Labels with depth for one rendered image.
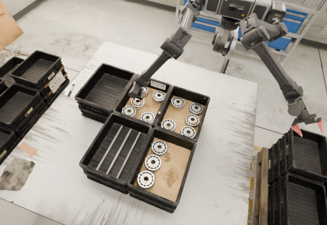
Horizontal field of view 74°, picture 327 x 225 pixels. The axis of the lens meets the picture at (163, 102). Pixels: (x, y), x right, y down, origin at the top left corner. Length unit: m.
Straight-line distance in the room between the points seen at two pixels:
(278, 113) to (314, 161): 1.00
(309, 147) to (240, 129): 0.72
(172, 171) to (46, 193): 0.78
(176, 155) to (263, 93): 2.05
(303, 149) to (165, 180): 1.35
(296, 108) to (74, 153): 1.38
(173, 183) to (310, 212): 1.21
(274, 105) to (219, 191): 1.85
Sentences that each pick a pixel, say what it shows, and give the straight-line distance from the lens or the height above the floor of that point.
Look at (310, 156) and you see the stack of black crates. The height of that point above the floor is 0.49.
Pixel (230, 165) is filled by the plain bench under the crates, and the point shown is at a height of 0.70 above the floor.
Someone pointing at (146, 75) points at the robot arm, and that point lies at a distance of 1.33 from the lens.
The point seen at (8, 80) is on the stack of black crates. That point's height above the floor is 0.27.
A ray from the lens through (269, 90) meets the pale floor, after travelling 3.32.
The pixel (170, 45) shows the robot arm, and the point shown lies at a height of 1.47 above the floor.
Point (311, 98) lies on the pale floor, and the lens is 3.57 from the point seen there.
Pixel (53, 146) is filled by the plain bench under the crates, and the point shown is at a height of 0.70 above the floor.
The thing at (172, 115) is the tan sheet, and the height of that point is 0.83.
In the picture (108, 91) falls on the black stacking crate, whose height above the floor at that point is 0.83.
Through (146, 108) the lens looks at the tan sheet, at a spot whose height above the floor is 0.83.
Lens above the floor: 2.14
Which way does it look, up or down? 52 degrees down
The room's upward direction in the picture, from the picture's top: 7 degrees clockwise
